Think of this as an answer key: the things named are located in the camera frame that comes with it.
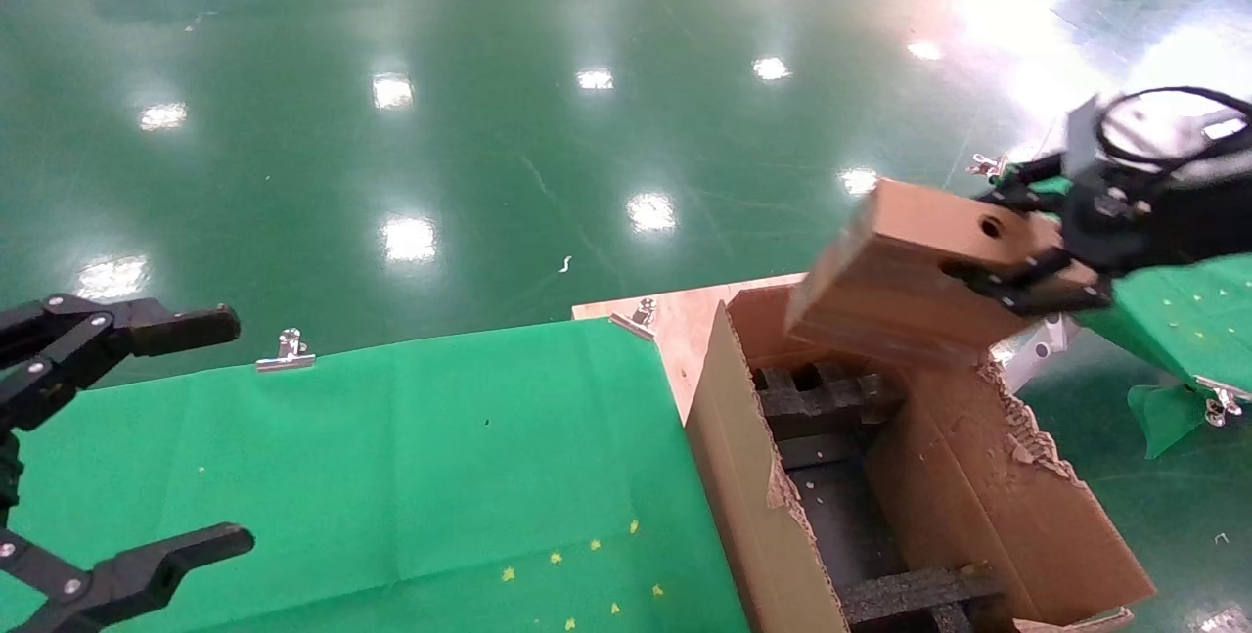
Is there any black flat foam pad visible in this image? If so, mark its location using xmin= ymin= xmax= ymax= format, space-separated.
xmin=778 ymin=432 xmax=920 ymax=595

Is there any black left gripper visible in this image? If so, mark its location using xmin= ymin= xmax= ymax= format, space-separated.
xmin=0 ymin=294 xmax=255 ymax=633

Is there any large open brown carton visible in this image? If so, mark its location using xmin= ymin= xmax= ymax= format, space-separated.
xmin=685 ymin=283 xmax=1160 ymax=633

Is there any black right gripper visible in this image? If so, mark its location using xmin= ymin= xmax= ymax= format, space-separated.
xmin=941 ymin=95 xmax=1252 ymax=317

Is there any green cloth with hanging corner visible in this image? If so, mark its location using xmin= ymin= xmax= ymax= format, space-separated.
xmin=1017 ymin=176 xmax=1252 ymax=461

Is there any small brown cardboard box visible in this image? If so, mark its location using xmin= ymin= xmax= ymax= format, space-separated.
xmin=785 ymin=177 xmax=1112 ymax=369

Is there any large green table cloth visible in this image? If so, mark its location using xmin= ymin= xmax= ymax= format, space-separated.
xmin=0 ymin=318 xmax=750 ymax=633

